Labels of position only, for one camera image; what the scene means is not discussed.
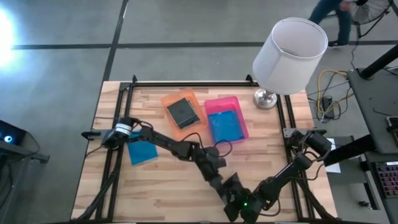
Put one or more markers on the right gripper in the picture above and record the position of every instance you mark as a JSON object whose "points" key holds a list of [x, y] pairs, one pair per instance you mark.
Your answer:
{"points": [[250, 208]]}

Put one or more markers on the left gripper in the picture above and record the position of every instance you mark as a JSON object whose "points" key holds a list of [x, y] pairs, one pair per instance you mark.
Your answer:
{"points": [[216, 180]]}

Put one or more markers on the clear black jewel case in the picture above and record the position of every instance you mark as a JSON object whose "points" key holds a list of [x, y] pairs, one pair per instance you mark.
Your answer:
{"points": [[198, 116], [182, 112], [231, 181]]}

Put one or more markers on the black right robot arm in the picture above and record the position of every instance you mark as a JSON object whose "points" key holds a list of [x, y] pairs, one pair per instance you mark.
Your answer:
{"points": [[289, 171]]}

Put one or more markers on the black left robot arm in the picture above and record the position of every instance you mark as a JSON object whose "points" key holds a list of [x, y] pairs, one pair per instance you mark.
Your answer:
{"points": [[168, 143]]}

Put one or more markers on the translucent pink plastic bin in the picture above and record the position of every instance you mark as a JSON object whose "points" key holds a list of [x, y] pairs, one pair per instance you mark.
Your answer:
{"points": [[222, 102]]}

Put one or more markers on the white paper sheet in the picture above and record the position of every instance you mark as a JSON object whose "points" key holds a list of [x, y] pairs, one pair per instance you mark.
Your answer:
{"points": [[334, 168]]}

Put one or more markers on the translucent orange plastic bin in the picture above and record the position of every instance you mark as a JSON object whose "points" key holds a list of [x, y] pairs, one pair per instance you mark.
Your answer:
{"points": [[183, 95]]}

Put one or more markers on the black slanted beam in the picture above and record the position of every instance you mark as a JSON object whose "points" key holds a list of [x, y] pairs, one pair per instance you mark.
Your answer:
{"points": [[351, 149]]}

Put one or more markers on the small black object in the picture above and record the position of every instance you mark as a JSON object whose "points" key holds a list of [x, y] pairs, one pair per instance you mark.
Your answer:
{"points": [[365, 204]]}

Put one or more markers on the black power adapter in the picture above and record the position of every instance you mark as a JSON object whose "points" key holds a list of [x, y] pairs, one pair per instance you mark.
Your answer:
{"points": [[328, 104]]}

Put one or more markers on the dark grey desk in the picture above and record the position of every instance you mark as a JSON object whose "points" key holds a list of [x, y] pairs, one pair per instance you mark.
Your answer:
{"points": [[373, 193]]}

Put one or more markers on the white shade silver table lamp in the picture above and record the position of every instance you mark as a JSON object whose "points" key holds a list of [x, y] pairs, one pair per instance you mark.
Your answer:
{"points": [[289, 56]]}

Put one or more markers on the black keyboard red keys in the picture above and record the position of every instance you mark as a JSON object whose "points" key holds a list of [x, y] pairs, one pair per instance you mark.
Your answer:
{"points": [[388, 179]]}

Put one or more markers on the dark grey side table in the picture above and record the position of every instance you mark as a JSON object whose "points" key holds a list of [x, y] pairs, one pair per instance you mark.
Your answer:
{"points": [[373, 102]]}

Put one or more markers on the dark phone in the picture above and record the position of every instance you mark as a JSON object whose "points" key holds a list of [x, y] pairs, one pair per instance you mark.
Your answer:
{"points": [[393, 121]]}

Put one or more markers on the black device stand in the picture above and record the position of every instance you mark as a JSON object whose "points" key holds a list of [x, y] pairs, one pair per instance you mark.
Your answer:
{"points": [[31, 155]]}

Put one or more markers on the black slanted pole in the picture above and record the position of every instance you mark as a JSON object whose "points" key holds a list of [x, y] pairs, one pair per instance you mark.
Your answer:
{"points": [[379, 62]]}

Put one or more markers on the person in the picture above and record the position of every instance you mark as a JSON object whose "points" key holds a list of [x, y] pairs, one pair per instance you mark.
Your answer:
{"points": [[344, 25]]}

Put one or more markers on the black device blue light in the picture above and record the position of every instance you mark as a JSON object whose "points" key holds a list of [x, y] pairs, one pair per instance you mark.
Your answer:
{"points": [[12, 133]]}

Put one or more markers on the black floor fan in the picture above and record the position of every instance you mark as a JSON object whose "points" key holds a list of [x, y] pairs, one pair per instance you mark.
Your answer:
{"points": [[367, 12]]}

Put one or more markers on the black aluminium table frame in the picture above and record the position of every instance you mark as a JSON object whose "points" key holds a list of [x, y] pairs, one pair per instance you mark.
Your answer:
{"points": [[186, 84]]}

